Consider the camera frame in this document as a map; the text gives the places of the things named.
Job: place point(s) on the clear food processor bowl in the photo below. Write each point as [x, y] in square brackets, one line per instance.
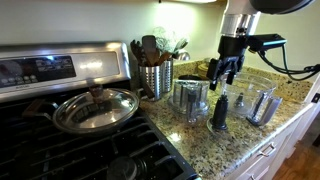
[261, 93]

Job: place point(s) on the black stove burner cap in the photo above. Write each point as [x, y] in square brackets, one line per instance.
[125, 168]

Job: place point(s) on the dark wooden spatula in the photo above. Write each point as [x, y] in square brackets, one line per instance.
[150, 48]

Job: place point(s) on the brown wooden spoon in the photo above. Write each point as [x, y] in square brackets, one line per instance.
[164, 57]

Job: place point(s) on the clear food processor lid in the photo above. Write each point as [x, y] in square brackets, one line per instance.
[188, 98]

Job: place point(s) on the stainless steel gas stove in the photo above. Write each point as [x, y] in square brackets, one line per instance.
[100, 65]

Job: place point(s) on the wide perforated steel utensil holder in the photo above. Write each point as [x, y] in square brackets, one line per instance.
[150, 78]

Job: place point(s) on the black wall outlet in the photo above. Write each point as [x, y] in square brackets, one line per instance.
[315, 97]

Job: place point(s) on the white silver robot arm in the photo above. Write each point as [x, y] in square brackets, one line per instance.
[243, 16]

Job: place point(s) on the black slotted utensil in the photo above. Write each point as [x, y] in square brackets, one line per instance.
[136, 50]

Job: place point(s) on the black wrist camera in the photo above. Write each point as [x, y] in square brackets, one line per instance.
[266, 41]

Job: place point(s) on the green spatula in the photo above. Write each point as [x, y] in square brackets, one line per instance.
[181, 44]

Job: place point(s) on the white kitchen cabinet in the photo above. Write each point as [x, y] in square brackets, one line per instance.
[283, 146]

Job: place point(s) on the steel ladle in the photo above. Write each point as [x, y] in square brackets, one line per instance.
[183, 56]

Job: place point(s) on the shiny steel pan lid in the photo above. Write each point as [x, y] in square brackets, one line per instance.
[100, 113]

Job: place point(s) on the under-cabinet light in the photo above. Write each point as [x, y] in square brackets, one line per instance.
[190, 1]

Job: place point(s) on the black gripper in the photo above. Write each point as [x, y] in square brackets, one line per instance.
[231, 46]

